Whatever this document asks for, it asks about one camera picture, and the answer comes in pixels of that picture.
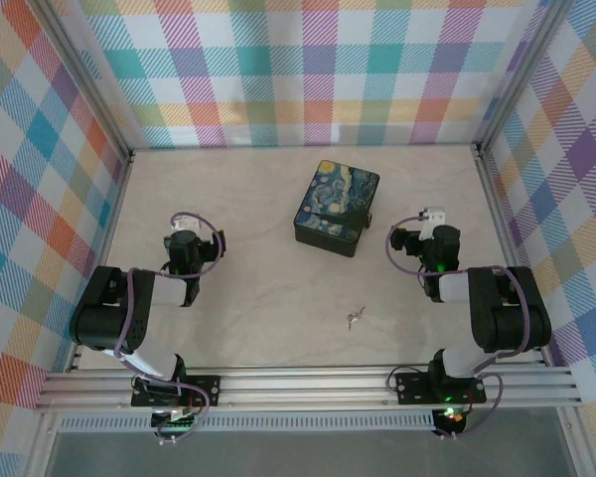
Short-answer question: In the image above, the starry night print tin box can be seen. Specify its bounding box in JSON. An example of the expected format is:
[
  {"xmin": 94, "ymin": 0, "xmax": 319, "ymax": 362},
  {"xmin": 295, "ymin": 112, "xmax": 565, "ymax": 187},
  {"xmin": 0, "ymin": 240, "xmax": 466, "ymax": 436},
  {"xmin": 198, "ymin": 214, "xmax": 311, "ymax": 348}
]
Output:
[{"xmin": 292, "ymin": 158, "xmax": 381, "ymax": 258}]

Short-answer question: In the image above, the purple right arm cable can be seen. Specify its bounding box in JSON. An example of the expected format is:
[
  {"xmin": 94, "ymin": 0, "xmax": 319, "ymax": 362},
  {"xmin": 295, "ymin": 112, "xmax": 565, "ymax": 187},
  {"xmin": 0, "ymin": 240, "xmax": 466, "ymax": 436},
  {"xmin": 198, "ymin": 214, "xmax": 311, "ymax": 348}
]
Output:
[{"xmin": 386, "ymin": 214, "xmax": 532, "ymax": 441}]

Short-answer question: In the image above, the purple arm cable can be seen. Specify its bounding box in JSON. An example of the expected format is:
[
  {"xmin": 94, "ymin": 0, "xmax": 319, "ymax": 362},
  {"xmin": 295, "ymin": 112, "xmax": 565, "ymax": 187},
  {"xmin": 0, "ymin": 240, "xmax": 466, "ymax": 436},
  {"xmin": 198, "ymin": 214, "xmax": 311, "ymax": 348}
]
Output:
[
  {"xmin": 386, "ymin": 214, "xmax": 532, "ymax": 441},
  {"xmin": 112, "ymin": 211, "xmax": 228, "ymax": 446}
]

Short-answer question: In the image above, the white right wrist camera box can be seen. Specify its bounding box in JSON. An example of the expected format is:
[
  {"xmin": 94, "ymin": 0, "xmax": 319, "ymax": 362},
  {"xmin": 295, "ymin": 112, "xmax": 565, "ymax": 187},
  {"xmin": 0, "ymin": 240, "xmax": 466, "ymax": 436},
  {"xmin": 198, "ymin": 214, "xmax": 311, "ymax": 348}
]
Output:
[{"xmin": 418, "ymin": 206, "xmax": 448, "ymax": 244}]

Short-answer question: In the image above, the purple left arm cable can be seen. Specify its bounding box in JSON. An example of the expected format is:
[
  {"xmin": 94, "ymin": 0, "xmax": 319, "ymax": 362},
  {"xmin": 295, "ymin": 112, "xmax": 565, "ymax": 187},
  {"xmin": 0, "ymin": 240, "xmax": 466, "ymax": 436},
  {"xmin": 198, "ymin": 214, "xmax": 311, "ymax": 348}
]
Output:
[{"xmin": 112, "ymin": 211, "xmax": 228, "ymax": 446}]

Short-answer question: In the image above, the aluminium table side rail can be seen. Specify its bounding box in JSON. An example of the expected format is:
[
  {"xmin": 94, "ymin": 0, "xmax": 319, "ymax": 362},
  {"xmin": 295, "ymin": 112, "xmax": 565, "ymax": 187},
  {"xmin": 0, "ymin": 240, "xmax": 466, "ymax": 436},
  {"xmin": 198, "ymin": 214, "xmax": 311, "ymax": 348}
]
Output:
[
  {"xmin": 65, "ymin": 148, "xmax": 135, "ymax": 373},
  {"xmin": 474, "ymin": 142, "xmax": 557, "ymax": 369}
]

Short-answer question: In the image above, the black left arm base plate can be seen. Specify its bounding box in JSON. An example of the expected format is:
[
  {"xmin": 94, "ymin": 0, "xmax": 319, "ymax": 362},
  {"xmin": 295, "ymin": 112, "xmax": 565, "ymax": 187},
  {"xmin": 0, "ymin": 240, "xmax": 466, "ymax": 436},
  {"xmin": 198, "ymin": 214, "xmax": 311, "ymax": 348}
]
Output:
[{"xmin": 131, "ymin": 375, "xmax": 222, "ymax": 408}]

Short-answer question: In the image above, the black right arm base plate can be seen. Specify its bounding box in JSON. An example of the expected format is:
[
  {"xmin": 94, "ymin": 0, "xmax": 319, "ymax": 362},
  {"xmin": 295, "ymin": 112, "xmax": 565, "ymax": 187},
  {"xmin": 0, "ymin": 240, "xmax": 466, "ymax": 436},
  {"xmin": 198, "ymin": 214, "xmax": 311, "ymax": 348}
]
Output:
[{"xmin": 395, "ymin": 371, "xmax": 487, "ymax": 404}]

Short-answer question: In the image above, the aluminium mounting rail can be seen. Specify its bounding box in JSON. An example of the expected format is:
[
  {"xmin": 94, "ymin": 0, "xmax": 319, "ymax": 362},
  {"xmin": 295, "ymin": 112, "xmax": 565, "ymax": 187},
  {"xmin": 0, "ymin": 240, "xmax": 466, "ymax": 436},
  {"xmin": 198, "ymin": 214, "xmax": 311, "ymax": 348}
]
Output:
[{"xmin": 33, "ymin": 366, "xmax": 583, "ymax": 411}]

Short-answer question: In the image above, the grey slotted cable duct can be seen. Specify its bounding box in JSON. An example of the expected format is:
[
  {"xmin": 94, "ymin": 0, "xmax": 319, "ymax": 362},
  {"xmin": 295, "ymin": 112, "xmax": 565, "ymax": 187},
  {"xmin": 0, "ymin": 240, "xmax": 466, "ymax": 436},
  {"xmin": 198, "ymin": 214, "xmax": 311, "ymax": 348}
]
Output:
[{"xmin": 58, "ymin": 414, "xmax": 437, "ymax": 432}]

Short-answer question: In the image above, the aluminium frame post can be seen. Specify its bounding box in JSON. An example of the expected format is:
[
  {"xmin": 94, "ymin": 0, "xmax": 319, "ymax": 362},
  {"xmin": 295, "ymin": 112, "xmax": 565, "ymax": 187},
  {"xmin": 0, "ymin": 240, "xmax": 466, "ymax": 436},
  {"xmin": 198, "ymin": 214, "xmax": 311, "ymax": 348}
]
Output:
[
  {"xmin": 39, "ymin": 0, "xmax": 134, "ymax": 165},
  {"xmin": 476, "ymin": 0, "xmax": 572, "ymax": 156}
]

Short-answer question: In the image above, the aluminium frame leg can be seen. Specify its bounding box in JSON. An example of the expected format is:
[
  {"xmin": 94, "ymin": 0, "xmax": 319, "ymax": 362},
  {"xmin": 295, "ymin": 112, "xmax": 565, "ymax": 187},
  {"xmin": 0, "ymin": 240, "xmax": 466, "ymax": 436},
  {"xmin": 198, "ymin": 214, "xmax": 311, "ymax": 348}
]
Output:
[
  {"xmin": 27, "ymin": 409, "xmax": 64, "ymax": 477},
  {"xmin": 555, "ymin": 406, "xmax": 595, "ymax": 477}
]

